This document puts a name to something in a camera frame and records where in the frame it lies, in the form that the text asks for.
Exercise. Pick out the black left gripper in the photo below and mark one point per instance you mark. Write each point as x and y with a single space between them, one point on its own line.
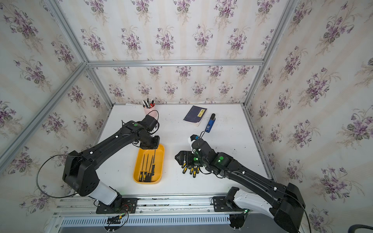
154 146

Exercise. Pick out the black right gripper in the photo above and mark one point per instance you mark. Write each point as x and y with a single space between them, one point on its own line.
187 155

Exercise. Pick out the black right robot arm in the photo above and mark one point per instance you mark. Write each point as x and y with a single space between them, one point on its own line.
283 203

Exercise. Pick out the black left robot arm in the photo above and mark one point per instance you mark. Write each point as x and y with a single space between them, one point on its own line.
80 167

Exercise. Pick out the yellow plastic storage tray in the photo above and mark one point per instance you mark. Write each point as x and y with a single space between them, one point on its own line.
159 162

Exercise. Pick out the pink pen cup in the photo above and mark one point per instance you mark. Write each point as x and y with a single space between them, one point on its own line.
148 105

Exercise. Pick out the blue black handheld device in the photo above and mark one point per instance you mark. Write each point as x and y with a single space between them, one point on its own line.
210 123

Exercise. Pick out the dark blue notebook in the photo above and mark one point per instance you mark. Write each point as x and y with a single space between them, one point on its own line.
195 115

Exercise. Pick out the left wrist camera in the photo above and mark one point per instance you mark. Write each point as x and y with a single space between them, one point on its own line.
151 124

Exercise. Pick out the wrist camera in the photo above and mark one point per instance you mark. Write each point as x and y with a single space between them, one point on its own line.
151 124
194 142

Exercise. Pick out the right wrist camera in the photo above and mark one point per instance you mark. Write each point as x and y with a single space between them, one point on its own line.
194 142

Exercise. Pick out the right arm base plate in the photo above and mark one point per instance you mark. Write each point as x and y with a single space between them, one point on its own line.
226 203

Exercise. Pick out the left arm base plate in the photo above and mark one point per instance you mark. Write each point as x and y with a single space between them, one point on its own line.
119 206

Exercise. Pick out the aluminium front rail frame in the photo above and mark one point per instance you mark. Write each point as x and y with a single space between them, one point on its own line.
153 211

